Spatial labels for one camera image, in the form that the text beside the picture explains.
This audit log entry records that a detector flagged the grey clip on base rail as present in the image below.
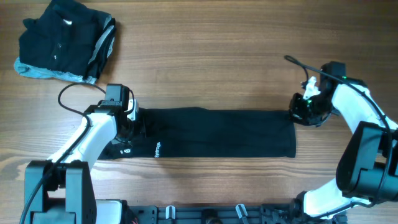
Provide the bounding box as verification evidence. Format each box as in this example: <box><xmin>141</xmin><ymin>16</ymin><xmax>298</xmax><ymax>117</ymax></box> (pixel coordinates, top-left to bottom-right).
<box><xmin>165</xmin><ymin>205</ymin><xmax>176</xmax><ymax>220</ymax></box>

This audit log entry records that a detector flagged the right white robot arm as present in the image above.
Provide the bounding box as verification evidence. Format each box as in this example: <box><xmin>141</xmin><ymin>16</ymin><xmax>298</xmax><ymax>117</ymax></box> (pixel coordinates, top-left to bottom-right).
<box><xmin>276</xmin><ymin>61</ymin><xmax>397</xmax><ymax>223</ymax></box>

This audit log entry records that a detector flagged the folded black grey-trimmed garment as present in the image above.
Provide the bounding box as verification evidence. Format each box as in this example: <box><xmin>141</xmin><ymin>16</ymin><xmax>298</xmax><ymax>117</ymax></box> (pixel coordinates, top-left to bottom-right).
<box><xmin>87</xmin><ymin>15</ymin><xmax>116</xmax><ymax>80</ymax></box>

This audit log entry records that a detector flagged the dark green polo shirt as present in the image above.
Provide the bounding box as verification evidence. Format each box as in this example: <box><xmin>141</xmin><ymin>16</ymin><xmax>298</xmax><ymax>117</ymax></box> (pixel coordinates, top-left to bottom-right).
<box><xmin>99</xmin><ymin>108</ymin><xmax>296</xmax><ymax>160</ymax></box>

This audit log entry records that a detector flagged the folded light blue garment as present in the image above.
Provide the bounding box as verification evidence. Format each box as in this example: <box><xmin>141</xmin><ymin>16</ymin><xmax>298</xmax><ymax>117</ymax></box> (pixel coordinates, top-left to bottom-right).
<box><xmin>14</xmin><ymin>57</ymin><xmax>97</xmax><ymax>84</ymax></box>

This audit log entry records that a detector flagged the folded black polo shirt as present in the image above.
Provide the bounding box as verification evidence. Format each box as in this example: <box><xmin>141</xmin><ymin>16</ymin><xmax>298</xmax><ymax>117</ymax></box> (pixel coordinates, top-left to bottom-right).
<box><xmin>19</xmin><ymin>0</ymin><xmax>110</xmax><ymax>76</ymax></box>

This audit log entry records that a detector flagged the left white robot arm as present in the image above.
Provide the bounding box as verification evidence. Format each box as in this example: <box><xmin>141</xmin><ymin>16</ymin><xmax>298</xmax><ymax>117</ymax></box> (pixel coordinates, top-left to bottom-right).
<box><xmin>20</xmin><ymin>102</ymin><xmax>138</xmax><ymax>223</ymax></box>

